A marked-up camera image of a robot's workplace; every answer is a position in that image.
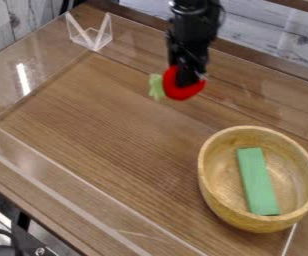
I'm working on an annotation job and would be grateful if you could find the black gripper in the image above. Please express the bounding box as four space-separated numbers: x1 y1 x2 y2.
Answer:
166 0 223 88

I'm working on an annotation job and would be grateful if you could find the red plush fruit green leaf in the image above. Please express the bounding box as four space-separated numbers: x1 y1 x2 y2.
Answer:
148 65 206 101

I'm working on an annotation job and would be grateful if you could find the wooden bowl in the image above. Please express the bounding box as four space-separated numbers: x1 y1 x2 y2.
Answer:
198 126 308 233

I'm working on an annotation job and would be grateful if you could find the green rectangular block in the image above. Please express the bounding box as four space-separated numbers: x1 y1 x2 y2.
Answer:
236 148 280 216

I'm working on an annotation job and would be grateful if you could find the clear acrylic corner bracket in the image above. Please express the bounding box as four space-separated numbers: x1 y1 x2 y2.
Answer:
64 13 112 52

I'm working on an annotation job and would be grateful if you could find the clear acrylic front wall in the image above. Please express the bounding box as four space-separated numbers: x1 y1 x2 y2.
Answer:
0 128 207 256

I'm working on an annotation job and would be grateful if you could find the black table leg bracket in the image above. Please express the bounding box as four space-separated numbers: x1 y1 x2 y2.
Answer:
11 212 57 256

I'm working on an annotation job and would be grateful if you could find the black cable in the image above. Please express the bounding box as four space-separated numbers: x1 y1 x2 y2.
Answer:
0 227 27 256

